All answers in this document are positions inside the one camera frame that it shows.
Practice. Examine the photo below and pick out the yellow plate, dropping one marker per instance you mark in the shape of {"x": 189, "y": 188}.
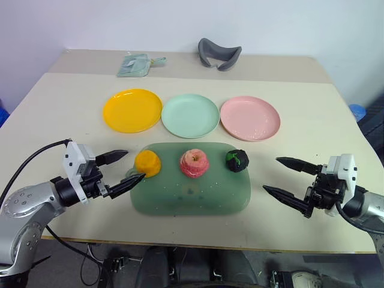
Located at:
{"x": 132, "y": 111}

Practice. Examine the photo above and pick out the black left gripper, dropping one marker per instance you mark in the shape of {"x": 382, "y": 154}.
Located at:
{"x": 93, "y": 183}

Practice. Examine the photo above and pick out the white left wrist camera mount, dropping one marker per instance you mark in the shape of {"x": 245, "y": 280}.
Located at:
{"x": 72, "y": 159}

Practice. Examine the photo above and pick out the grey curved foam face pad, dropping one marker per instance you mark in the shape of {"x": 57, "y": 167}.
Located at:
{"x": 207, "y": 52}

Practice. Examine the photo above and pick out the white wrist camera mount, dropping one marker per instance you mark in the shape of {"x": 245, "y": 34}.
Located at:
{"x": 72, "y": 159}
{"x": 346, "y": 172}

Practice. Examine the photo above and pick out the translucent green tray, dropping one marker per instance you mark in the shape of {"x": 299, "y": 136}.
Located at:
{"x": 192, "y": 195}

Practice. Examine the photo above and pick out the light green pouch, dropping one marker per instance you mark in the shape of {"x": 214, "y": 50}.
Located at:
{"x": 132, "y": 65}

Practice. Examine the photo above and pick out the blue round object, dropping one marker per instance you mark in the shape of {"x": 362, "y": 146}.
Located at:
{"x": 357, "y": 111}

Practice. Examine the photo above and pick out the dark green toy vegetable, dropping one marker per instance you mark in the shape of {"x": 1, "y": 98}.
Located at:
{"x": 237, "y": 161}

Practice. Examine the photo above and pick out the pink red apple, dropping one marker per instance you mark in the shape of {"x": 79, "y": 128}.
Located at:
{"x": 194, "y": 163}

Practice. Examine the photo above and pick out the black box under table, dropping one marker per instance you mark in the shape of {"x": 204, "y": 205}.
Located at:
{"x": 117, "y": 264}

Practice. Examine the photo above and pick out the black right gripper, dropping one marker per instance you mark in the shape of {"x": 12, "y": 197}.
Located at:
{"x": 325, "y": 192}

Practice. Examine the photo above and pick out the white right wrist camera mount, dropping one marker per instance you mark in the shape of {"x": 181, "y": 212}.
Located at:
{"x": 346, "y": 172}

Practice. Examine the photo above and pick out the light green plate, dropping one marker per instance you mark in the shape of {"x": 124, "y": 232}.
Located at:
{"x": 190, "y": 116}

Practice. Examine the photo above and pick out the pink plate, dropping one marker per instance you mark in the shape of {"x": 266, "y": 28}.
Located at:
{"x": 250, "y": 118}

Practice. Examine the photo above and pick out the black device under table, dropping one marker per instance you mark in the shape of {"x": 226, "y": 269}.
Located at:
{"x": 281, "y": 279}

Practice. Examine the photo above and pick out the blue container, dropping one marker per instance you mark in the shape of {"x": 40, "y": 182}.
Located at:
{"x": 2, "y": 114}

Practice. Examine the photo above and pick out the orange fruit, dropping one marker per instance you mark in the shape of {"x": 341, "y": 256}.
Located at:
{"x": 147, "y": 163}

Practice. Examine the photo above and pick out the black chair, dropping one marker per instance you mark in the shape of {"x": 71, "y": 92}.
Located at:
{"x": 373, "y": 126}

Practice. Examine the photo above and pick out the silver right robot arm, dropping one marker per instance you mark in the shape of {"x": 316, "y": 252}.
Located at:
{"x": 370, "y": 207}

